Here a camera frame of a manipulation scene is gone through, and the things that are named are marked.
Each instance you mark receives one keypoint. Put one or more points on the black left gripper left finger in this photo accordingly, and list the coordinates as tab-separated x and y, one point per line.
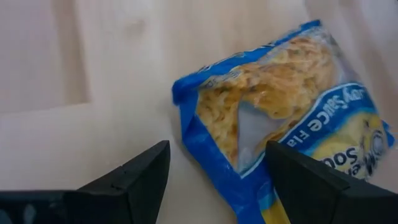
136	186

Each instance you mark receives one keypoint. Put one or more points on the blue Maruchan noodle pack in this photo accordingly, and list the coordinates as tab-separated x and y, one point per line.
280	81

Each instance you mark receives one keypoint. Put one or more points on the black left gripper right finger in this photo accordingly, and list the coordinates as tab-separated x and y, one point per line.
311	193

